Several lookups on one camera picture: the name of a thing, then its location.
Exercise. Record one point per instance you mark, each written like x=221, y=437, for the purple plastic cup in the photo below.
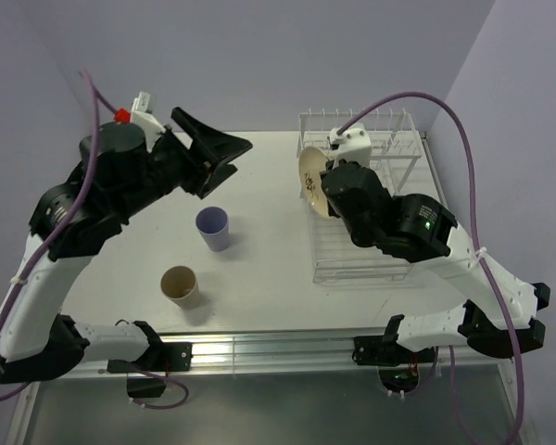
x=213, y=225

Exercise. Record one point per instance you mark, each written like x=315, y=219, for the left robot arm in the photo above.
x=121, y=173

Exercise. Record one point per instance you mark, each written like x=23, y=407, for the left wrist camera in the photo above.
x=140, y=114

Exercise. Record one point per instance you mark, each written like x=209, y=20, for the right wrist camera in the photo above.
x=352, y=145

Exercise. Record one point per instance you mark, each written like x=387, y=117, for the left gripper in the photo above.
x=213, y=146

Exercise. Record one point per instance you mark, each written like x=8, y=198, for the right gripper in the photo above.
x=330, y=161

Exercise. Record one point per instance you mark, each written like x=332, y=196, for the cream floral plate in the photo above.
x=312, y=162

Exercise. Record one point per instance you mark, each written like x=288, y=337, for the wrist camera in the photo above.
x=352, y=145
x=140, y=114

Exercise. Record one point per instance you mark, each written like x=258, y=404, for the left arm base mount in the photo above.
x=170, y=357

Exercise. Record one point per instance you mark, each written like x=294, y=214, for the white wire dish rack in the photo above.
x=397, y=150

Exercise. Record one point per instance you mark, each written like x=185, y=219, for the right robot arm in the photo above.
x=497, y=316

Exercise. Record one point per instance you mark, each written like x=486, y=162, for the beige plastic cup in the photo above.
x=179, y=285

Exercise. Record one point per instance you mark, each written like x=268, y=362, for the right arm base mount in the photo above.
x=370, y=350

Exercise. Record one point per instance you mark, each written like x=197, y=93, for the aluminium front rail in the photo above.
x=271, y=352

